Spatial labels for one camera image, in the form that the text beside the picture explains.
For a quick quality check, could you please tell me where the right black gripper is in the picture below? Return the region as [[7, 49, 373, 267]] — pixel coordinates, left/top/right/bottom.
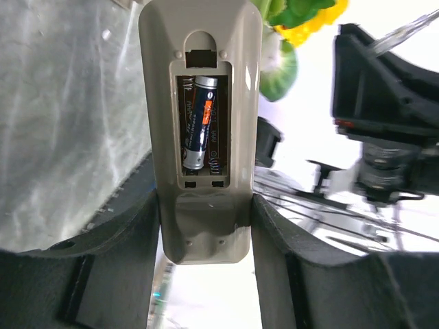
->
[[332, 23, 438, 147]]

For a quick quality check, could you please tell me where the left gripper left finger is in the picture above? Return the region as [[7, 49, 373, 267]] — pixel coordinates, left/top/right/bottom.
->
[[1, 193, 159, 328]]

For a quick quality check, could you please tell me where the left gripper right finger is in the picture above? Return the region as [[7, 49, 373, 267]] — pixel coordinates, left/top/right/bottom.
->
[[251, 195, 438, 328]]

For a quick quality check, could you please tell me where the AAA battery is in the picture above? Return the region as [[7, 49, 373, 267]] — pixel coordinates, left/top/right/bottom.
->
[[182, 75, 217, 171]]

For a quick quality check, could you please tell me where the beige remote control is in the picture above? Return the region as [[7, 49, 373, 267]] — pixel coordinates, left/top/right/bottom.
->
[[139, 1, 263, 264]]

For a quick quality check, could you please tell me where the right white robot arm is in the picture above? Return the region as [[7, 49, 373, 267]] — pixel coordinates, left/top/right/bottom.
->
[[313, 23, 438, 207]]

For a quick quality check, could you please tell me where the yellow toy cabbage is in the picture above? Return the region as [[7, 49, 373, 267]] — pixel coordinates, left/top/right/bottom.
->
[[275, 0, 349, 48]]

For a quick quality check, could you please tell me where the white green bok choy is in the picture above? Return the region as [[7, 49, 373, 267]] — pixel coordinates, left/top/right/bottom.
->
[[259, 25, 298, 102]]

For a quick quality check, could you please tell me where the green toy lettuce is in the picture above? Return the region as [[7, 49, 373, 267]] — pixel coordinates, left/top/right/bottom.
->
[[252, 0, 336, 29]]

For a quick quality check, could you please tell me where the black base frame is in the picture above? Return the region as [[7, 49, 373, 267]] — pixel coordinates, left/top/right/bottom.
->
[[81, 152, 155, 234]]

